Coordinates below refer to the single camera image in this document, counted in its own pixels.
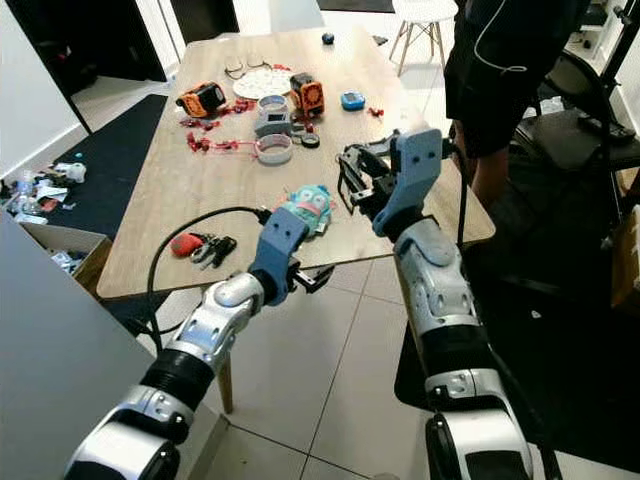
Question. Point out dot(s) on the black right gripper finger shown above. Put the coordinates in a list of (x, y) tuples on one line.
[(370, 160), (348, 190)]

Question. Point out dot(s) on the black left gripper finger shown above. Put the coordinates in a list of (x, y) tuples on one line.
[(322, 277)]

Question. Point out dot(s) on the white hook board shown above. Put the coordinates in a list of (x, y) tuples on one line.
[(50, 380)]

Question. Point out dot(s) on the turquoise plush toy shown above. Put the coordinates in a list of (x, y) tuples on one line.
[(308, 205)]

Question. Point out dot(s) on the small red plastic part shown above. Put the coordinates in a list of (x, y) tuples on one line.
[(197, 145), (240, 106), (198, 125), (376, 111), (233, 148)]

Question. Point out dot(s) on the wooden table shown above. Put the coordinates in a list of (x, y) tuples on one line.
[(440, 215)]

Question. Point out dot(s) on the small blue device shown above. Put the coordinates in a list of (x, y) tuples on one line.
[(352, 100)]

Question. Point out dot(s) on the small black tape roll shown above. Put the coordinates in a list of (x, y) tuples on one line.
[(303, 140)]

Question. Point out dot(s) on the white tape roll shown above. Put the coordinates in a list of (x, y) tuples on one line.
[(272, 112), (275, 161)]

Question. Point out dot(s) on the orange black motor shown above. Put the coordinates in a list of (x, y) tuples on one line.
[(202, 100), (307, 95)]

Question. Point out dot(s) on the grey box device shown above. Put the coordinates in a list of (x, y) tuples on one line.
[(275, 126)]

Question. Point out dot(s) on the key bunch with red fob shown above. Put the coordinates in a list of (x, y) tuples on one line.
[(183, 244)]

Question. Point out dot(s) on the small black ball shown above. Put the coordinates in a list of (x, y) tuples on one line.
[(327, 39)]

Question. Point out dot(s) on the white round plate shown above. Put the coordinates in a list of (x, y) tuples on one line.
[(263, 83)]

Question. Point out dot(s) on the white chair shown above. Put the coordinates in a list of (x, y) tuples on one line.
[(423, 10)]

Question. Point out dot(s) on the person in dark clothes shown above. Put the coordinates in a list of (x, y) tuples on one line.
[(510, 60)]

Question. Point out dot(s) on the black chair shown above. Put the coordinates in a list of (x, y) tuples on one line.
[(570, 130)]

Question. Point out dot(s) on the black rug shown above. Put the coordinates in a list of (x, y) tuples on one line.
[(130, 140)]

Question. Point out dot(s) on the white plastic bottle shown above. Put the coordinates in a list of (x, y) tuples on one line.
[(74, 172)]

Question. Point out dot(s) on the open cardboard box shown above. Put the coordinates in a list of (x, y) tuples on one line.
[(50, 235)]

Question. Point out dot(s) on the brown box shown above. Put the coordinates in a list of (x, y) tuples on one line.
[(627, 260)]

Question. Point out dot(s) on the black floor mat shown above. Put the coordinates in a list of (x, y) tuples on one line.
[(580, 380)]

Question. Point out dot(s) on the floor junk pile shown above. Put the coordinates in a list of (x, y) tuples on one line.
[(35, 192)]

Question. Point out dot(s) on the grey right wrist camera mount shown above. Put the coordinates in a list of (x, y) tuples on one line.
[(420, 160)]

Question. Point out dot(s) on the thin frame eyeglasses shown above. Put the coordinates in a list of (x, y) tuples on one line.
[(232, 72)]

